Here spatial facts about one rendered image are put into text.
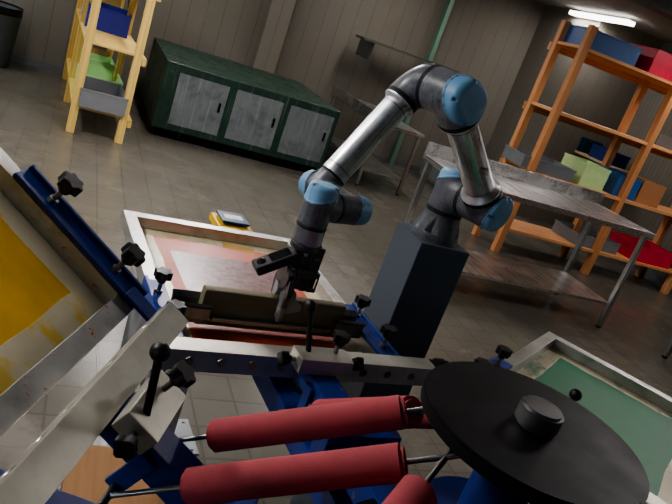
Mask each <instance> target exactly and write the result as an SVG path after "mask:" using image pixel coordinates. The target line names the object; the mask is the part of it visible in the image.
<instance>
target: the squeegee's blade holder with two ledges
mask: <svg viewBox="0 0 672 504"><path fill-rule="evenodd" d="M210 319H211V321H214V322H223V323H233V324H243V325H252V326H262V327H272V328H282V329H291V330H301V331H307V325H300V324H291V323H281V322H278V323H276V322H272V321H263V320H254V319H244V318H235V317H226V316H216V315H211V318H210ZM330 331H331V330H330V328H328V327H318V326H312V332H320V333H330Z"/></svg>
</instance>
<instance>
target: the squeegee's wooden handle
mask: <svg viewBox="0 0 672 504"><path fill-rule="evenodd" d="M279 295H280V294H272V293H265V292H257V291H249V290H242V289H234V288H226V287H218V286H211V285H204V286H203V288H202V291H201V295H200V298H199V301H198V303H199V304H207V305H213V309H211V311H210V315H209V318H211V315H216V316H226V317H235V318H244V319H254V320H263V321H272V322H276V321H275V317H274V313H275V311H276V307H277V305H278V302H279ZM295 300H296V302H298V303H299V304H300V305H301V310H300V311H299V312H296V313H290V314H284V315H283V317H282V319H281V320H280V321H279V322H281V323H291V324H300V325H307V314H308V312H307V311H306V310H305V308H304V304H305V303H306V301H308V300H314V301H315V302H316V303H317V309H316V310H315V311H314V312H313V326H318V327H328V328H330V330H331V331H333V328H334V326H335V323H336V321H337V320H342V319H343V316H344V314H345V311H346V306H345V305H344V303H342V302H334V301H326V300H319V299H311V298H303V297H296V299H295Z"/></svg>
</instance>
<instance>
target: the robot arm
mask: <svg viewBox="0 0 672 504"><path fill-rule="evenodd" d="M485 105H487V93H486V90H485V88H484V86H483V85H482V83H481V82H479V81H478V80H476V79H474V78H473V77H471V76H469V75H466V74H461V73H459V72H456V71H453V70H451V69H448V68H445V67H443V66H441V65H438V64H433V63H427V64H422V65H419V66H417V67H415V68H412V69H411V70H409V71H407V72H406V73H404V74H403V75H401V76H400V77H399V78H398V79H396V80H395V81H394V82H393V83H392V84H391V85H390V86H389V88H388V89H387V90H386V91H385V98H384V99H383V100H382V101H381V102H380V103H379V104H378V105H377V106H376V107H375V109H374V110H373V111H372V112H371V113H370V114H369V115H368V116H367V117H366V118H365V120H364V121H363V122H362V123H361V124H360V125H359V126H358V127H357V128H356V129H355V130H354V132H353V133H352V134H351V135H350V136H349V137H348V138H347V139H346V140H345V141H344V142H343V144H342V145H341V146H340V147H339V148H338V149H337V150H336V151H335V152H334V153H333V155H332V156H331V157H330V158H329V159H328V160H327V161H326V162H325V163H324V164H323V166H322V167H321V168H320V169H319V170H318V171H317V170H309V171H307V172H305V173H304V174H303V175H302V176H301V178H300V180H299V184H298V187H299V191H300V192H301V194H302V195H304V200H303V203H302V206H301V209H300V212H299V215H298V218H297V221H296V223H295V226H294V229H293V232H292V235H291V237H292V238H291V241H290V245H291V246H289V247H286V248H283V249H281V250H278V251H275V252H272V253H269V254H267V255H264V256H261V257H258V258H256V259H253V260H252V265H253V268H254V270H255V271H256V273H257V275H258V276H261V275H264V274H266V273H269V272H272V271H275V270H277V269H278V270H277V272H276V274H275V276H274V279H273V284H272V288H271V293H272V294H280V295H279V302H278V305H277V307H276V311H275V313H274V317H275V321H276V323H278V322H279V321H280V320H281V319H282V317H283V315H284V314H290V313H296V312H299V311H300V310H301V305H300V304H299V303H298V302H296V300H295V299H296V292H295V291H294V289H298V290H299V291H306V292H310V293H314V292H315V289H316V286H317V284H318V281H319V278H320V275H321V274H320V273H319V272H318V271H319V268H320V265H321V262H322V259H323V257H324V254H325V251H326V250H325V249H324V248H322V245H321V244H322V241H323V238H324V235H325V232H326V229H327V227H328V224H329V223H336V224H346V225H351V226H355V225H364V224H366V223H367V222H368V221H369V220H370V218H371V215H372V211H373V208H372V203H371V201H370V200H369V199H368V198H367V197H364V196H361V195H354V194H352V193H350V192H349V191H347V190H346V189H344V188H343V187H342V186H343V185H344V184H345V183H346V182H347V181H348V179H349V178H350V177H351V176H352V175H353V174H354V173H355V172H356V171H357V170H358V169H359V167H360V166H361V165H362V164H363V163H364V162H365V161H366V160H367V159H368V158H369V156H370V155H371V154H372V153H373V152H374V151H375V150H376V149H377V148H378V147H379V146H380V144H381V143H382V142H383V141H384V140H385V139H386V138H387V137H388V136H389V135H390V133H391V132H392V131H393V130H394V129H395V128H396V127H397V126H398V125H399V124H400V123H401V121H402V120H403V119H404V118H405V117H406V116H412V115H413V114H414V113H415V112H416V111H417V110H418V109H420V108H423V109H425V110H428V111H430V112H432V113H433V114H434V115H435V118H436V121H437V124H438V127H439V129H440V130H441V131H442V132H444V133H447V136H448V139H449V142H450V145H451V149H452V152H453V155H454V158H455V161H456V165H457V168H458V169H456V168H451V167H444V168H442V169H441V171H440V173H439V176H438V177H437V181H436V183H435V186H434V188H433V191H432V193H431V196H430V198H429V201H428V203H427V206H426V208H425V210H424V211H423V212H422V213H421V214H420V216H419V217H418V218H417V219H416V221H415V222H414V223H413V226H412V228H411V230H412V231H413V232H414V233H415V234H416V235H418V236H419V237H421V238H423V239H425V240H427V241H429V242H432V243H434V244H437V245H440V246H444V247H451V248H452V247H456V245H457V242H458V238H459V226H460V221H461V218H462V217H463V218H465V219H466V220H468V221H470V222H472V223H473V224H475V225H477V226H478V227H480V228H481V229H484V230H486V231H488V232H494V231H497V230H498V229H500V228H501V227H502V226H503V225H504V224H505V223H506V222H507V221H508V219H509V217H510V215H511V213H512V211H513V201H512V199H510V198H509V197H508V196H505V195H504V194H503V193H502V189H501V186H500V183H499V181H498V180H497V179H495V178H493V176H492V173H491V169H490V165H489V161H488V158H487V154H486V150H485V146H484V143H483V139H482V135H481V131H480V128H479V124H478V123H479V122H480V120H481V118H482V116H483V114H484V112H485V110H486V108H485ZM316 279H317V281H316V284H315V286H314V283H315V280H316ZM313 286H314V288H313Z"/></svg>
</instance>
